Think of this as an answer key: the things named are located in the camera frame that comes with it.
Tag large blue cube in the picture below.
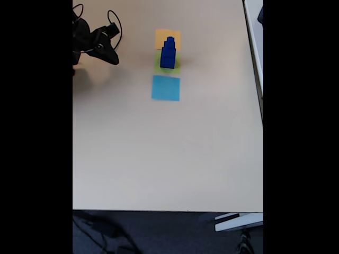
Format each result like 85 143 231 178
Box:
159 48 177 69

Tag orange paper square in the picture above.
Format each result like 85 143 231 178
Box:
155 29 182 51

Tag light blue paper square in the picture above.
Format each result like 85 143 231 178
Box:
150 75 181 102

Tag green paper square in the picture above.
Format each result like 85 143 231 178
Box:
153 50 183 75

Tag white neighbouring desk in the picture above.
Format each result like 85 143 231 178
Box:
242 0 264 128

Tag black camera cable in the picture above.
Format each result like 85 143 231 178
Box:
73 3 123 53

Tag black floor cables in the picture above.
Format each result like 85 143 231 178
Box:
73 213 138 254

